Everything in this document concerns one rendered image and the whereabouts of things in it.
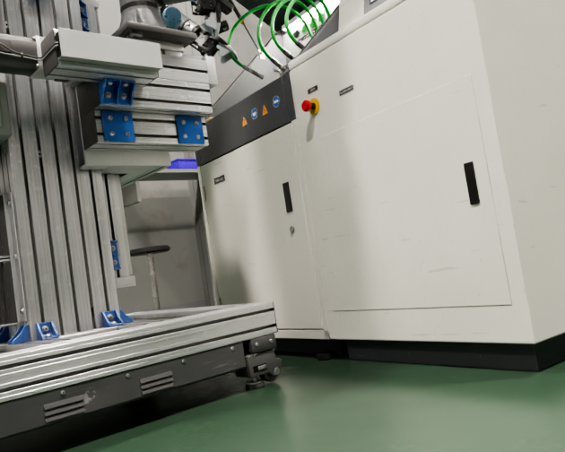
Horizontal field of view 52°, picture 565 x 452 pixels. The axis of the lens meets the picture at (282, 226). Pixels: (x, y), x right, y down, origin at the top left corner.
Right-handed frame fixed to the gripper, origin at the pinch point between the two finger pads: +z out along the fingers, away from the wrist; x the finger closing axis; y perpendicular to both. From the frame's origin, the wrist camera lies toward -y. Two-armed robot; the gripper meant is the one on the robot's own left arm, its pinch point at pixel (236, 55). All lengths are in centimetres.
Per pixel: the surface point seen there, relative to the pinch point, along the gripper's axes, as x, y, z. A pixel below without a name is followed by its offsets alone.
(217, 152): -4.2, 36.9, 20.0
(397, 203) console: 58, 35, 93
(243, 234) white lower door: -4, 57, 50
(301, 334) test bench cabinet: 9, 75, 91
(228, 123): 6.3, 27.9, 19.8
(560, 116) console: 71, -4, 114
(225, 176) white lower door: -4, 43, 29
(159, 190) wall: -285, 26, -110
